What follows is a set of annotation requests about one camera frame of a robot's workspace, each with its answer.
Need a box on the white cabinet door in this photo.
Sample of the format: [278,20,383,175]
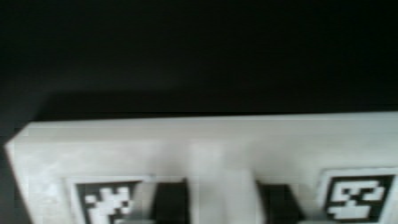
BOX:
[5,112,398,224]

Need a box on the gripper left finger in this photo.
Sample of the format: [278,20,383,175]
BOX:
[149,180,190,224]

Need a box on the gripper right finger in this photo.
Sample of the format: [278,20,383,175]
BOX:
[257,183,305,224]

